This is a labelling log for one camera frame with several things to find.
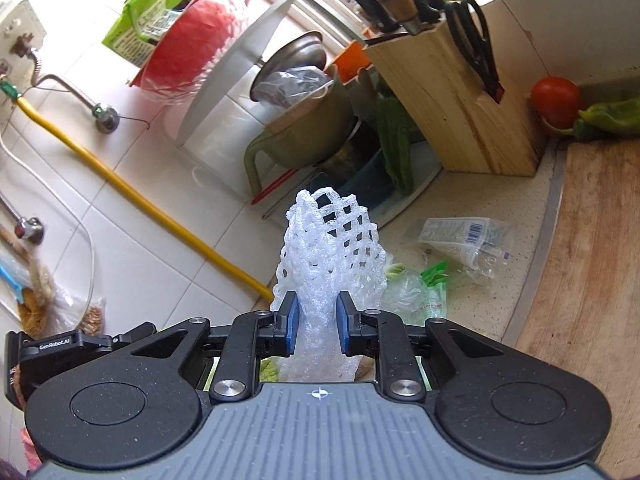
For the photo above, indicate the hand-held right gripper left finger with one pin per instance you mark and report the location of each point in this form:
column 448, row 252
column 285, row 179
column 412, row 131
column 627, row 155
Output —
column 291, row 325

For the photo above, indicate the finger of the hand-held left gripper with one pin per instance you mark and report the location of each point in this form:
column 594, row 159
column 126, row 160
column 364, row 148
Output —
column 135, row 334

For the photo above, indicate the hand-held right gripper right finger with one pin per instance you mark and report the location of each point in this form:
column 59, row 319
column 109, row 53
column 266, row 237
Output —
column 345, row 325

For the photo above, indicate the white foam fruit net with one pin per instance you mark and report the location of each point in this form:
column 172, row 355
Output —
column 320, row 260

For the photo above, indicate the person's left forearm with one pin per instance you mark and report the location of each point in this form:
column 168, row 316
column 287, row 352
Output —
column 30, row 447

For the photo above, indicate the clear bag of brown grains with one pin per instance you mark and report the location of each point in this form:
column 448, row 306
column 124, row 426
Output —
column 92, row 317

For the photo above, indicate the bag of yellow dried food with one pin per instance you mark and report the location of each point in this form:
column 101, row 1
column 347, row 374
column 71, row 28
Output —
column 35, row 305

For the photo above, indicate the crumpled clear plastic bag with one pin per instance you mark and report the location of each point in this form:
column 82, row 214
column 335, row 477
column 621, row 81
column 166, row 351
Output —
column 405, row 295

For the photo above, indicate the blue brush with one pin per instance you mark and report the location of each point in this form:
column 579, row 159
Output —
column 12, row 280

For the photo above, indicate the yellow pipe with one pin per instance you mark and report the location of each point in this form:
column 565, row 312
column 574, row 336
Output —
column 150, row 210

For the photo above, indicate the clear printed plastic wrapper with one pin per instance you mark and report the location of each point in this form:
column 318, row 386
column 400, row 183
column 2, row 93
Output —
column 450, row 235

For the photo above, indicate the red chopsticks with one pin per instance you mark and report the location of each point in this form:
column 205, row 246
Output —
column 272, row 187

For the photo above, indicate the teal plastic basin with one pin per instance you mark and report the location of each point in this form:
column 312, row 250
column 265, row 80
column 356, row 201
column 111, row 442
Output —
column 375, row 180

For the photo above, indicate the steel pot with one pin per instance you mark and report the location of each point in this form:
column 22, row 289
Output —
column 355, row 155

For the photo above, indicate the green bumpy gourd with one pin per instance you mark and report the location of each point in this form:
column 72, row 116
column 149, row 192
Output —
column 395, row 150

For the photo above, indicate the green plastic pitcher bowl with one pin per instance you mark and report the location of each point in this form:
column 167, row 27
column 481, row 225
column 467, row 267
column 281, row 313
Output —
column 310, row 130

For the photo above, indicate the white corner rack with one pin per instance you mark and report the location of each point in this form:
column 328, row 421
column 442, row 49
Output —
column 225, row 95

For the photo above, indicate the crumpled grey plastic bag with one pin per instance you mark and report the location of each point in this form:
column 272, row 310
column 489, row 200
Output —
column 295, row 85

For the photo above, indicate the wooden cutting board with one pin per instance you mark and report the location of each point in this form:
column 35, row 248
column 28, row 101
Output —
column 590, row 285

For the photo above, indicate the wooden knife block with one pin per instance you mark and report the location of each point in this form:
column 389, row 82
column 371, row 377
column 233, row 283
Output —
column 450, row 100

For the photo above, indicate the orange bowl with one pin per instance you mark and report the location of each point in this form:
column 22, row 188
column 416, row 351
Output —
column 350, row 60

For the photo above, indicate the steel bowl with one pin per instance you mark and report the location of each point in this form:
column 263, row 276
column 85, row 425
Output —
column 300, row 50

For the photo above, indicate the black scissors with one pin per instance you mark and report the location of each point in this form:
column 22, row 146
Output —
column 487, row 80

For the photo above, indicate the red plastic basket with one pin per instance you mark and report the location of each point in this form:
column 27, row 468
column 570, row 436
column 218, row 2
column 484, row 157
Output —
column 190, row 50

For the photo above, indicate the red tomato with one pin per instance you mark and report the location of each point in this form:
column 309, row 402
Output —
column 555, row 102

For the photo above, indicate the green food packet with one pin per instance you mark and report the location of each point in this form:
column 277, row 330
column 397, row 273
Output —
column 135, row 25

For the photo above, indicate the green pepper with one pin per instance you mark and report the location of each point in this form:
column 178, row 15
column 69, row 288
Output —
column 610, row 115

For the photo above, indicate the white wall box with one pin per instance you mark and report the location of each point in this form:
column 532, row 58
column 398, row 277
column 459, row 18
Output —
column 20, row 25

